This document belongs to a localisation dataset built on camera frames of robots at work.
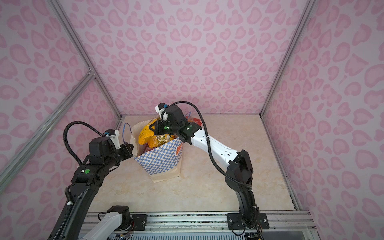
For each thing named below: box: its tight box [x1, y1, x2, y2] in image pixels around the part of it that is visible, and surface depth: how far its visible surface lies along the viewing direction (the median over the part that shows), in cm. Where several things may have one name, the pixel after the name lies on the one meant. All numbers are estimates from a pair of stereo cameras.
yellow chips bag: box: [138, 118, 160, 149], surface depth 75 cm
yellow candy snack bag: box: [148, 134, 177, 149], surface depth 83 cm
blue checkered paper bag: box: [131, 118, 183, 183], surface depth 78 cm
